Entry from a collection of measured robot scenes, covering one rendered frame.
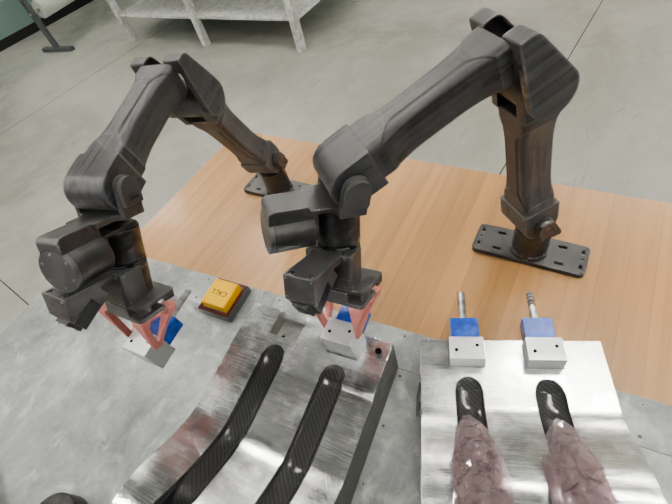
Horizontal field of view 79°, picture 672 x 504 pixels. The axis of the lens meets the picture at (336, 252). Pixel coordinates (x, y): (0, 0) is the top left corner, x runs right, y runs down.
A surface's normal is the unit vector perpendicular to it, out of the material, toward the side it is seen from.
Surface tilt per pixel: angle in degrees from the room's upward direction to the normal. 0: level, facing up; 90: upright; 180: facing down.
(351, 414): 3
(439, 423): 24
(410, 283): 0
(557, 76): 90
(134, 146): 85
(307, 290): 64
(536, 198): 78
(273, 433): 1
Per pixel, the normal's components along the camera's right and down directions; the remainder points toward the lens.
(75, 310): 0.90, 0.20
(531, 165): 0.31, 0.70
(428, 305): -0.20, -0.62
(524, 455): -0.13, -0.91
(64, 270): -0.30, 0.43
